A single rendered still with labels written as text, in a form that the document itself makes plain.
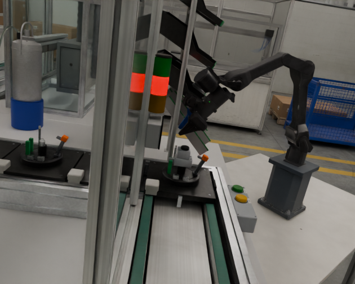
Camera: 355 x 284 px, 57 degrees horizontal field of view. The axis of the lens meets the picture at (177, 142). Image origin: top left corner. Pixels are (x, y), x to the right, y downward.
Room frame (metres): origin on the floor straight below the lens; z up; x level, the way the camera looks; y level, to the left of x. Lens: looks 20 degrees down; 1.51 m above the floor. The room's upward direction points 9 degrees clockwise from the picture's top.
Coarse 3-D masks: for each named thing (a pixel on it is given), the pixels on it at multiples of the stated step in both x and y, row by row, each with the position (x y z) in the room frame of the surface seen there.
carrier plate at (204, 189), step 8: (152, 168) 1.13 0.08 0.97; (160, 168) 1.14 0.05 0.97; (192, 168) 1.19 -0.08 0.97; (152, 176) 1.07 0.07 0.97; (160, 176) 1.08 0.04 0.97; (200, 176) 1.13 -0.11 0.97; (208, 176) 1.14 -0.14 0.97; (160, 184) 1.02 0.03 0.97; (168, 184) 1.03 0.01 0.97; (200, 184) 1.06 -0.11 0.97; (208, 184) 1.08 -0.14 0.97; (144, 192) 0.96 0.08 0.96; (160, 192) 0.97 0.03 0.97; (168, 192) 0.97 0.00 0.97; (176, 192) 0.98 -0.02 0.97; (184, 192) 0.99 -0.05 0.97; (192, 192) 1.00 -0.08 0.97; (200, 192) 1.01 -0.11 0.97; (208, 192) 1.02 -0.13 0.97; (192, 200) 0.97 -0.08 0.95; (200, 200) 0.98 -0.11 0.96; (208, 200) 0.98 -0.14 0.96
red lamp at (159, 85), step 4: (156, 76) 0.87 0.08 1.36; (152, 80) 0.88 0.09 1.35; (156, 80) 0.87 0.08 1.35; (160, 80) 0.87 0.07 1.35; (164, 80) 0.87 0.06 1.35; (168, 80) 0.89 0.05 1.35; (152, 84) 0.87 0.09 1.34; (156, 84) 0.87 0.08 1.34; (160, 84) 0.87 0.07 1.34; (164, 84) 0.87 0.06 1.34; (152, 88) 0.87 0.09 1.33; (156, 88) 0.87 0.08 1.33; (160, 88) 0.87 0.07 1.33; (164, 88) 0.88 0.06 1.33; (152, 92) 0.87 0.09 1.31; (156, 92) 0.87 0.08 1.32; (160, 92) 0.87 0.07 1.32; (164, 92) 0.88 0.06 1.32
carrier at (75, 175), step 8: (88, 152) 1.18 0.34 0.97; (80, 160) 1.10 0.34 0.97; (88, 160) 1.11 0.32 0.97; (144, 160) 1.19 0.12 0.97; (72, 168) 0.99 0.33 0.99; (80, 168) 1.04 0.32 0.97; (88, 168) 1.05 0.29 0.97; (144, 168) 1.14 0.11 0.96; (72, 176) 0.95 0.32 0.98; (80, 176) 0.95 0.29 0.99; (88, 176) 0.99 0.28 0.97; (88, 184) 0.95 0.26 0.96
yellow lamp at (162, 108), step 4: (152, 96) 0.87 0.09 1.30; (156, 96) 0.87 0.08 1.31; (160, 96) 0.87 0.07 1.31; (164, 96) 0.88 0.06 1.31; (152, 100) 0.87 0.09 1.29; (156, 100) 0.87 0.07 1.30; (160, 100) 0.87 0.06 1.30; (164, 100) 0.88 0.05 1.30; (152, 104) 0.87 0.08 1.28; (156, 104) 0.87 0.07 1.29; (160, 104) 0.87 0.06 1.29; (164, 104) 0.88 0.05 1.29; (148, 108) 0.88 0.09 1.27; (152, 108) 0.87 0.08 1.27; (156, 108) 0.87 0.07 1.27; (160, 108) 0.87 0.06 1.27; (164, 108) 0.89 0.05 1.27; (152, 112) 0.87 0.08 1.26; (156, 112) 0.87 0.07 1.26; (160, 112) 0.87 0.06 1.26
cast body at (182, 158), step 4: (180, 148) 1.09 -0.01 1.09; (184, 148) 1.08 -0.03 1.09; (188, 148) 1.08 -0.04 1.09; (176, 152) 1.10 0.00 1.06; (180, 152) 1.07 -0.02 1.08; (184, 152) 1.07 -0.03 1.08; (188, 152) 1.07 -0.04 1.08; (176, 156) 1.07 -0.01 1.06; (180, 156) 1.07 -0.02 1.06; (184, 156) 1.07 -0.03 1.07; (188, 156) 1.07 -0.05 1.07; (168, 160) 1.08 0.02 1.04; (172, 160) 1.08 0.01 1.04; (176, 160) 1.07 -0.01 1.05; (180, 160) 1.07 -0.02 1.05; (184, 160) 1.07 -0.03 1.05; (188, 160) 1.07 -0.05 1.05; (192, 160) 1.08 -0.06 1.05; (176, 164) 1.07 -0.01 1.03; (180, 164) 1.07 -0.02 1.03; (184, 164) 1.07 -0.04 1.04; (188, 164) 1.07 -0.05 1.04
